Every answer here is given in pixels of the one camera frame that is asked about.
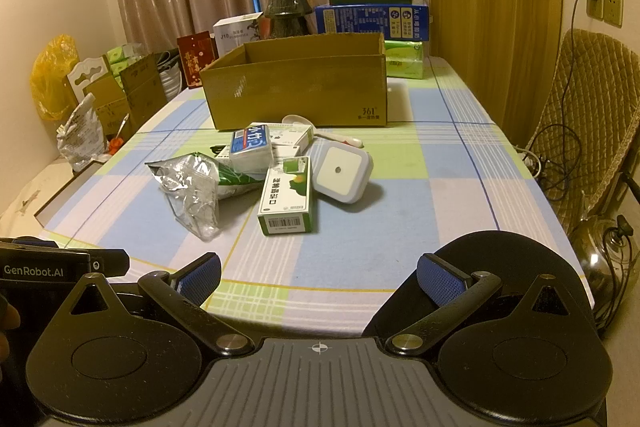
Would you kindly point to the small green tissue packs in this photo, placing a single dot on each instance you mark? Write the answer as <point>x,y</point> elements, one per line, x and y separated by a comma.
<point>122,57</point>

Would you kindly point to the white square night light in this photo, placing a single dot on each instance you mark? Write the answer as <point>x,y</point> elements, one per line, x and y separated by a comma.
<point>340,169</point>

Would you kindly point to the wooden wardrobe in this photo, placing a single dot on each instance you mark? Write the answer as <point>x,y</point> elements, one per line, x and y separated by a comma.
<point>490,7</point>

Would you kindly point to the white green medicine box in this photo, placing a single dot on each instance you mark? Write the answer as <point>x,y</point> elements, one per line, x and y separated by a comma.
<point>290,137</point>

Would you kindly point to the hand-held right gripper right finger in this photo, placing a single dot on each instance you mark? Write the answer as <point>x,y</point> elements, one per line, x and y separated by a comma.
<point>442,282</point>

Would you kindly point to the dark shopping bag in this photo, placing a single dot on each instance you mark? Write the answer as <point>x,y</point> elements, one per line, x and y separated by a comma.
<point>169,74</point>

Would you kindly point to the glass kettle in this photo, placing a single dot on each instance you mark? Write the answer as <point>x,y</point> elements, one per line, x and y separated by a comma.
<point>600,257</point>

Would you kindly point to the tall open cardboard box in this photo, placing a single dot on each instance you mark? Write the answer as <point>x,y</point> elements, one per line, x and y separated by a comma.
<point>135,92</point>

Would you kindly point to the person's left hand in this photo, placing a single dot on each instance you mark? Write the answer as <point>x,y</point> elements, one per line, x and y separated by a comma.
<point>7,314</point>

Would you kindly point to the blue carton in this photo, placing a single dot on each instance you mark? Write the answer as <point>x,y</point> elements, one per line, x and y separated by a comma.
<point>370,21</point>

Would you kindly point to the white plastic spoon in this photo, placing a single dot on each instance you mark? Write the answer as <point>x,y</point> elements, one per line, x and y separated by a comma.
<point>300,123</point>

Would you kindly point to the blue white medicine box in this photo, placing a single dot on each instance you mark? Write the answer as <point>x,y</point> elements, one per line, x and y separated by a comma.
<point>252,147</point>

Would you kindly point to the red gold gift box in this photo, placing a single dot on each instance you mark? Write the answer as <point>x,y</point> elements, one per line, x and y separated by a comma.
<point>196,59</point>

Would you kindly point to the brown taped cardboard box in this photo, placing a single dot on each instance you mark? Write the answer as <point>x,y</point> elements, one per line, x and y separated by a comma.
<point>309,2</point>

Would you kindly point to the green tissue pack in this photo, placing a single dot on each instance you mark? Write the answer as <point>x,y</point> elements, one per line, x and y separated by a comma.
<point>405,59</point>

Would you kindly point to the stacked black bowls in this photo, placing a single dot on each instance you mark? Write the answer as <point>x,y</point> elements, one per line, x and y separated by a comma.
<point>285,12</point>

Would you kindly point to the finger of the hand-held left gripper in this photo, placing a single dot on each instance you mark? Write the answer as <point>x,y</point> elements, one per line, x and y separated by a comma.
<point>112,261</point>

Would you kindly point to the white crumpled plastic bag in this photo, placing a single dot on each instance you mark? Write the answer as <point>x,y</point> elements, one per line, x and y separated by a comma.
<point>82,132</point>

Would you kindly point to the white product box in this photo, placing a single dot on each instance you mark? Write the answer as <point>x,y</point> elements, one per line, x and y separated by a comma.
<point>235,34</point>

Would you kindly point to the wall outlet plate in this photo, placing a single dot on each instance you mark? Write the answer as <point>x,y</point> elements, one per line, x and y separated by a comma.
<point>610,9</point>

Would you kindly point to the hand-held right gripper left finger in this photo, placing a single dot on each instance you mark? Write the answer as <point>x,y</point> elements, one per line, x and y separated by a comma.
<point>200,279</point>

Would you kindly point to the yellow plastic bag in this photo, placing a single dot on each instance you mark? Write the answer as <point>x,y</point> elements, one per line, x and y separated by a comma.
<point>50,77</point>

